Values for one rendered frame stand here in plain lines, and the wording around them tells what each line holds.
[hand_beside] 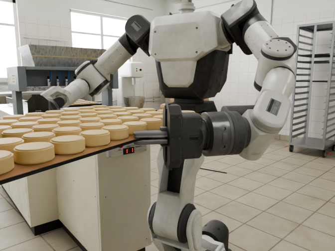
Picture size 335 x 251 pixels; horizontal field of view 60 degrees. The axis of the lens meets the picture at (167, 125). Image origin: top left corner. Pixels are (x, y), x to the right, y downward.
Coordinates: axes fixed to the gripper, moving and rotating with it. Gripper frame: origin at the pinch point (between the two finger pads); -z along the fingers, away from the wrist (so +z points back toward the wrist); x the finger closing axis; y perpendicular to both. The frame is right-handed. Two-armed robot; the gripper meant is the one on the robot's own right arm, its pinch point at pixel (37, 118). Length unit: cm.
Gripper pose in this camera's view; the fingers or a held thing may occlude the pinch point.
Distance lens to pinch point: 87.4
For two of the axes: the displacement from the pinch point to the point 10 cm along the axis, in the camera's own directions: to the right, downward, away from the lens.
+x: 0.0, -9.9, -1.6
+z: -2.5, -1.6, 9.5
